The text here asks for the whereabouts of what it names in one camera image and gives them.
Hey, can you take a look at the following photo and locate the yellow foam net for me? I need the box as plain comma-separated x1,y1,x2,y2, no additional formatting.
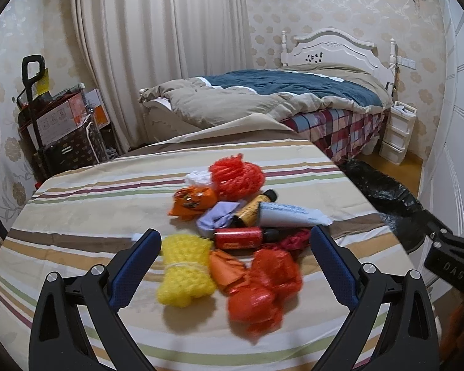
157,235,216,308

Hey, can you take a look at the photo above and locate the red plastic bag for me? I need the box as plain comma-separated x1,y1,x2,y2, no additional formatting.
228,249,303,338

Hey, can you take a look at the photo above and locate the white cosmetic tube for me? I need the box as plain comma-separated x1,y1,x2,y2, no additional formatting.
257,203,333,228

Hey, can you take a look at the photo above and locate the red cylindrical can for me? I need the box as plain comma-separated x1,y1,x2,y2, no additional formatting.
213,227,263,250

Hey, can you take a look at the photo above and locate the yellow label dark bottle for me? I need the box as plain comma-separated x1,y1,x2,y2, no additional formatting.
231,189,278,228

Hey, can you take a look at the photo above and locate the orange snack wrapper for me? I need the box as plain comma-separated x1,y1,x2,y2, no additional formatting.
168,186,218,220

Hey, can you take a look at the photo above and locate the lavender paper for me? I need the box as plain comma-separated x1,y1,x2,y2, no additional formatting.
196,200,246,238

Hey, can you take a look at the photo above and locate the red foam net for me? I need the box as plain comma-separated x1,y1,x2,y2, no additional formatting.
208,153,265,202

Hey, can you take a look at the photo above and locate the white paper ball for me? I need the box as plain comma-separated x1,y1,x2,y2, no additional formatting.
184,170,215,189

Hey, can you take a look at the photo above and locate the orange paper piece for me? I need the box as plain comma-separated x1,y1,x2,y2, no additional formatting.
208,249,249,295

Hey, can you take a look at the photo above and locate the black trash bag bin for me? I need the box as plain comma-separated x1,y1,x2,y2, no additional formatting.
338,159,431,254

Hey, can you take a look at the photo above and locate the white wardrobe door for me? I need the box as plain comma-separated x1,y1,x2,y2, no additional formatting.
417,0,464,302

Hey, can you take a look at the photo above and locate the white plastic drawer unit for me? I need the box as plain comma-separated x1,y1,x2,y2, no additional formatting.
380,101,417,165

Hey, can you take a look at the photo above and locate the striped bed sheet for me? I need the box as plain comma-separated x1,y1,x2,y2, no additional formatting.
0,115,416,370

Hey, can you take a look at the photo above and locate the plaid bed sheet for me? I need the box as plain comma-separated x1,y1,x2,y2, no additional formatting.
281,109,385,164

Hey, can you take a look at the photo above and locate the blue beige duvet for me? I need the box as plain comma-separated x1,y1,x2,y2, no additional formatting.
140,63,392,129

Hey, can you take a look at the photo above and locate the white bed headboard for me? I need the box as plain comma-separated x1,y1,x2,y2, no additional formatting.
281,28,397,95

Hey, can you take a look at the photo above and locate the cardboard box with orange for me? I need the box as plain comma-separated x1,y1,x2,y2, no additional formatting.
37,89,110,146

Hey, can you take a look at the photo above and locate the black hand trolley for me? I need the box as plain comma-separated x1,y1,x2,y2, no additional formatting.
21,54,53,178

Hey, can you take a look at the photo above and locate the cream curtain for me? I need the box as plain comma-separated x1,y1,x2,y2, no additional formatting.
71,0,253,151

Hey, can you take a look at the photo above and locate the white wall switch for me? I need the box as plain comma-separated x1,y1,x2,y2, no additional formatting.
397,55,417,70

